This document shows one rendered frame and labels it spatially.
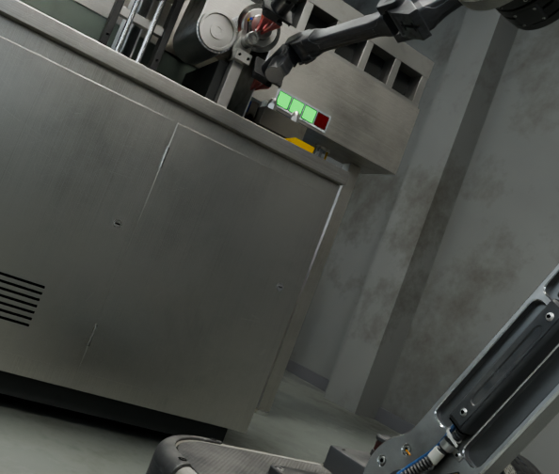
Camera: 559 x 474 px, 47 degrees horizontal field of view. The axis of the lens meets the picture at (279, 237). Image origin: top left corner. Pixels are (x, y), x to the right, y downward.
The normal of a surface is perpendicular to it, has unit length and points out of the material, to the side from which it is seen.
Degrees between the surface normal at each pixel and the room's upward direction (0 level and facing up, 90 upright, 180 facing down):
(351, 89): 90
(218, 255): 90
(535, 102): 90
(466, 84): 90
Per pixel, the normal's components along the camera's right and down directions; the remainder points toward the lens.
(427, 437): -0.76, -0.34
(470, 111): 0.54, 0.14
